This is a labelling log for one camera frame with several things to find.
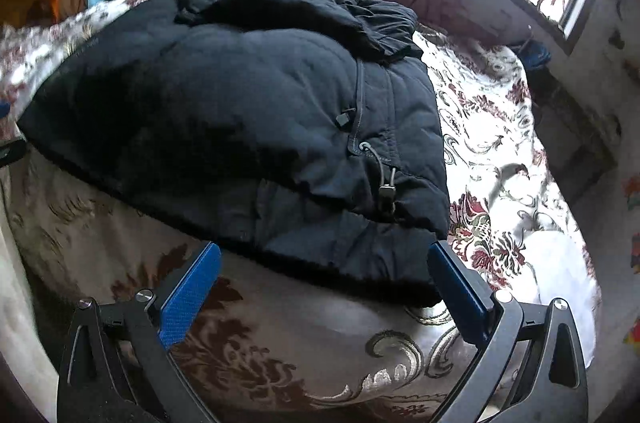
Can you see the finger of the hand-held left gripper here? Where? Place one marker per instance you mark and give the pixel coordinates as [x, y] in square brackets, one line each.
[10, 153]

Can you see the wooden side table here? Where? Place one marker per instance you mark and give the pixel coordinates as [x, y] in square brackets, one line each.
[575, 138]

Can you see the floral bed quilt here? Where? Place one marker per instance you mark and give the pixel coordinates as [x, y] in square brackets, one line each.
[300, 353]

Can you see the black padded jacket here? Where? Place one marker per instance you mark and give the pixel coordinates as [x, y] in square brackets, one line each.
[225, 103]

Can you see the blue bag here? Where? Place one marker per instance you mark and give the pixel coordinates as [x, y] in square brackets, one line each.
[535, 53]

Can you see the colourful wall sticker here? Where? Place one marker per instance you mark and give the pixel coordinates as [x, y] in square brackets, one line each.
[632, 193]

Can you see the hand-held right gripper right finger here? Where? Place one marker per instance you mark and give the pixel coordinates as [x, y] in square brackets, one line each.
[460, 303]

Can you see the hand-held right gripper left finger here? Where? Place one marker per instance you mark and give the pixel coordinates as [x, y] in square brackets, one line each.
[190, 298]

